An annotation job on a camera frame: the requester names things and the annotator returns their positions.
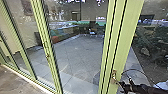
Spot silver door lever handle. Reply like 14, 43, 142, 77
110, 69, 122, 86

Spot green framed glass door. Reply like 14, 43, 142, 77
6, 0, 64, 94
0, 0, 36, 79
108, 0, 168, 94
41, 0, 118, 94

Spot green garden shrubs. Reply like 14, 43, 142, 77
133, 24, 168, 66

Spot dark outdoor chair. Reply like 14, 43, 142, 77
88, 21, 99, 37

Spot green outdoor table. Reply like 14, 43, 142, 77
68, 21, 108, 28

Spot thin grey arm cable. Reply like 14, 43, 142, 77
120, 68, 152, 87

